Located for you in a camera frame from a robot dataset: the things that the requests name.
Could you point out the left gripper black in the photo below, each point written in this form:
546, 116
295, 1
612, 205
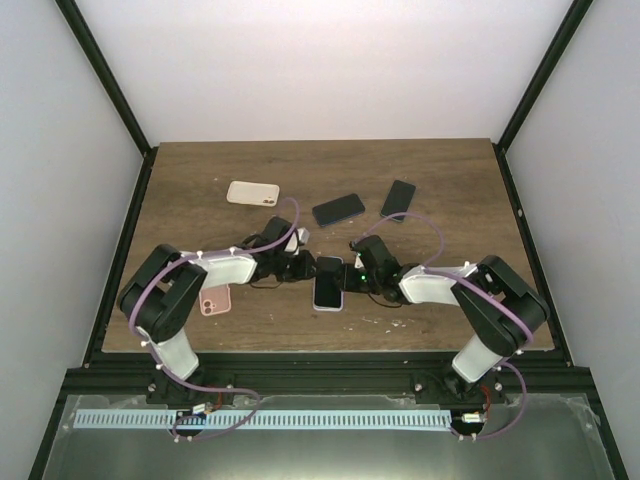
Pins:
305, 271

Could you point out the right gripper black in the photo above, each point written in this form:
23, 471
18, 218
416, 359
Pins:
348, 281

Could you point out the lavender phone case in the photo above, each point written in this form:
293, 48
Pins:
328, 307

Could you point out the pink phone case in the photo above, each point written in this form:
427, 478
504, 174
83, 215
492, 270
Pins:
215, 300

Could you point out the black phone teal edge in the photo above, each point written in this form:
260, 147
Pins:
398, 199

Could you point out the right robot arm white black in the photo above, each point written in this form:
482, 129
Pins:
502, 308

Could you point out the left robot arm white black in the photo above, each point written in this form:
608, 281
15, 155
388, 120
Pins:
159, 297

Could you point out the black phone blue edge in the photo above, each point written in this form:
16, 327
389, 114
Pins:
338, 209

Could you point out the beige phone case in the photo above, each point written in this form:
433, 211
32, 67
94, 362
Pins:
253, 194

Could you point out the metal front plate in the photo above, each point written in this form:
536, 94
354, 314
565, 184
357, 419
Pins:
542, 437

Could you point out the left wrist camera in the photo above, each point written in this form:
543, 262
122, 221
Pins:
297, 240

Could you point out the black aluminium frame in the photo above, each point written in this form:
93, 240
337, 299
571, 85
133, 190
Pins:
313, 373

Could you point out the light blue slotted cable duct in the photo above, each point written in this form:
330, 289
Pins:
147, 419

